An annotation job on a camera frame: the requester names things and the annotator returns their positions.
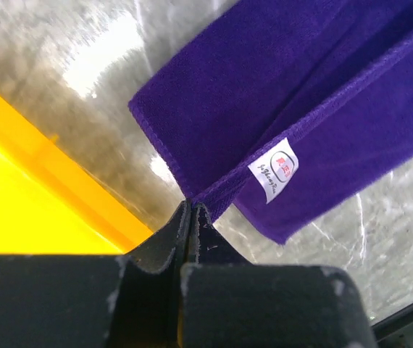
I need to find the purple towel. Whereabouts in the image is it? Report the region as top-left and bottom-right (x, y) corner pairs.
(128, 1), (413, 244)

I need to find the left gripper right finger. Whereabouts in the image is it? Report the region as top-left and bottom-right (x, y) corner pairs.
(180, 205), (376, 347)

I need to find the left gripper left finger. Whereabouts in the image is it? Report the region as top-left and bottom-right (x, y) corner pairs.
(0, 201), (191, 347)

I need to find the yellow plastic tray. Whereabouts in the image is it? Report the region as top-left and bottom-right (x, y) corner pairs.
(0, 97), (151, 254)

